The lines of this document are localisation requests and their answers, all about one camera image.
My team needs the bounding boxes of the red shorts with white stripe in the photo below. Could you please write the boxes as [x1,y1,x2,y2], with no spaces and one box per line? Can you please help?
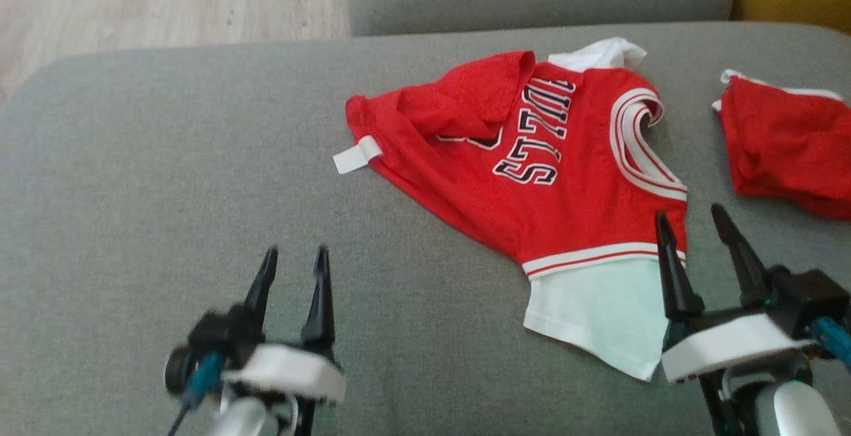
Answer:
[712,68,851,221]

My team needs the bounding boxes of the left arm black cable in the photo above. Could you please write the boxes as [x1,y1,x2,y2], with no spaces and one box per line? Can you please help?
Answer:
[166,401,195,436]

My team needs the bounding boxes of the grey sofa seat cushion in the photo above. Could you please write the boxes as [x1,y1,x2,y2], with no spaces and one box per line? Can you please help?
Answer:
[0,21,851,436]

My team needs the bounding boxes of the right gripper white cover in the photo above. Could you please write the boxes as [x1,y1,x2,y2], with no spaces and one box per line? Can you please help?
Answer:
[654,203,817,436]

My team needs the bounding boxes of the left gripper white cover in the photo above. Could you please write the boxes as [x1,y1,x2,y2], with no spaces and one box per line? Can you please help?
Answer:
[223,244,347,436]

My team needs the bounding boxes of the red jersey with white trim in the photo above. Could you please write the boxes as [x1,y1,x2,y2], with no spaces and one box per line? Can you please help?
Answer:
[332,37,689,382]

